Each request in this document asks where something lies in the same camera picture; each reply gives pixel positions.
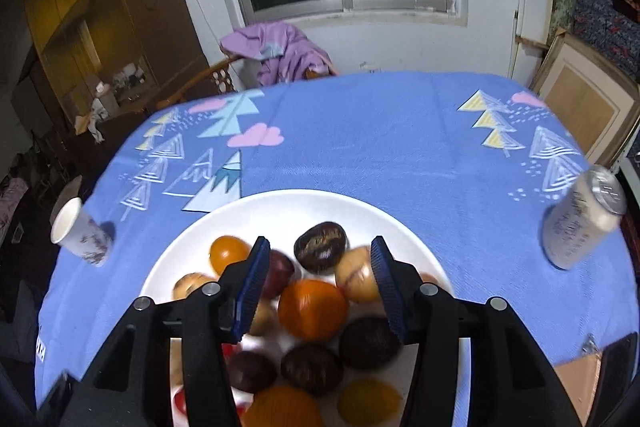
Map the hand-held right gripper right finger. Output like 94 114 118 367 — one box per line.
370 235 568 427

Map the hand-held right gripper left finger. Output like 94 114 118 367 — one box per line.
60 235 272 427

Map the peach round fruit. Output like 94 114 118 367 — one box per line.
248 299 277 336

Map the large tan round fruit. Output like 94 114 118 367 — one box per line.
335 247 383 305

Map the dark brown water chestnut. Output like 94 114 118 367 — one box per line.
281 344 344 396
340 317 401 370
293 222 347 273

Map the tan speckled round fruit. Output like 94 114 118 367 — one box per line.
173 273 218 300

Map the large orange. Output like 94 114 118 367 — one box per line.
278 279 349 340

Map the white oval plate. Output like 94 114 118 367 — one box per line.
139 189 473 427

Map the yellowish orange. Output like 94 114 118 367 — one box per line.
337 379 403 427

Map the small orange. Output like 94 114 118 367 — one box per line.
245 385 323 427

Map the blue printed tablecloth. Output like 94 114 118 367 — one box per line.
34 72 640 427

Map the white paper cup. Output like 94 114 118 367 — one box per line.
50 197 115 267

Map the white drink can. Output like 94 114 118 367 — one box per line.
541 165 628 270

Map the tan folio phone case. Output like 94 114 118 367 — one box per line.
552 354 608 427

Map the wooden chair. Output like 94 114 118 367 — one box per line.
145 57 241 112

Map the purple cloth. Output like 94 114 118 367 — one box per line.
220 21 338 86

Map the black smartphone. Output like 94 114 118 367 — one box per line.
597 337 640 427

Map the wooden cabinet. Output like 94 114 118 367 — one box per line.
22 0 211 132

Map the wooden picture frame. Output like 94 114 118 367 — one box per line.
530 32 640 168

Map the white wall conduit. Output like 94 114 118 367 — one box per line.
510 9 521 78

